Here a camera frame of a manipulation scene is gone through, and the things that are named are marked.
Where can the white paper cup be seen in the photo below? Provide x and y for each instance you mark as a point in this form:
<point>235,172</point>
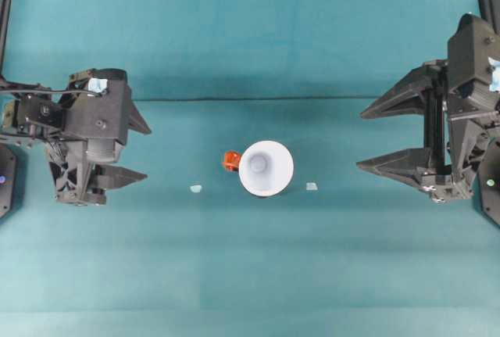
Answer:
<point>269,173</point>

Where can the small white paper scrap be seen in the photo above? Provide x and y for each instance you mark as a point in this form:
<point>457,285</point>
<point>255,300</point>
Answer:
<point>196,188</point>
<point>311,187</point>

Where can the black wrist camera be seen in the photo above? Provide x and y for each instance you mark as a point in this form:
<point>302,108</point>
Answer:
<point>470,24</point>
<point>113,74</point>

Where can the black frame rail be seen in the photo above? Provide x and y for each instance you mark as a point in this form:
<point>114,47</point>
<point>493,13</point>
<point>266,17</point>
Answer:
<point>490,1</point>
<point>4,20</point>

